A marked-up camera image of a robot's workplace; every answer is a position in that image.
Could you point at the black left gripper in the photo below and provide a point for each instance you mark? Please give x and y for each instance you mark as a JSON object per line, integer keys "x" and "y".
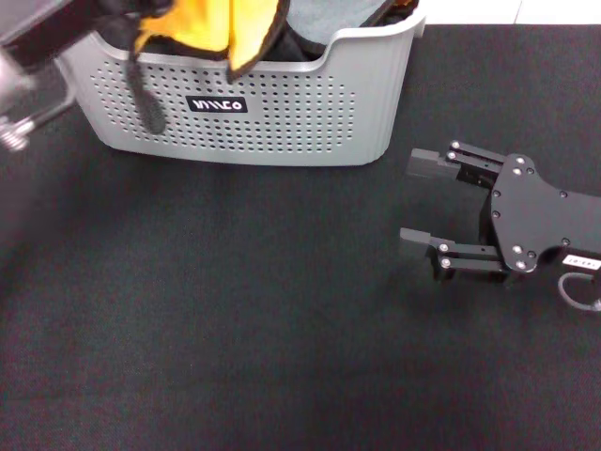
{"x": 47, "y": 33}

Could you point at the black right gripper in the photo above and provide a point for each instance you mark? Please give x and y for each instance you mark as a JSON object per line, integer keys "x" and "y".
{"x": 549, "y": 221}

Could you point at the grey and yellow towel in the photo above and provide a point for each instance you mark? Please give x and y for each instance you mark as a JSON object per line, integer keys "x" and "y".
{"x": 197, "y": 23}

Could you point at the grey perforated storage box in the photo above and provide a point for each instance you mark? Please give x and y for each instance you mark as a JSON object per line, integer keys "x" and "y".
{"x": 282, "y": 117}

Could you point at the grey towel with black trim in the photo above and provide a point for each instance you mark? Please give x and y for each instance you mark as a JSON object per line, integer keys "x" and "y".
{"x": 338, "y": 14}

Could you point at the black tablecloth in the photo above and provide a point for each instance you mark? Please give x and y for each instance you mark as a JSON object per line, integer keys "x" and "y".
{"x": 235, "y": 305}

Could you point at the dark charcoal cloth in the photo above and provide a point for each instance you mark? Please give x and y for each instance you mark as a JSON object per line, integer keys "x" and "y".
{"x": 291, "y": 47}

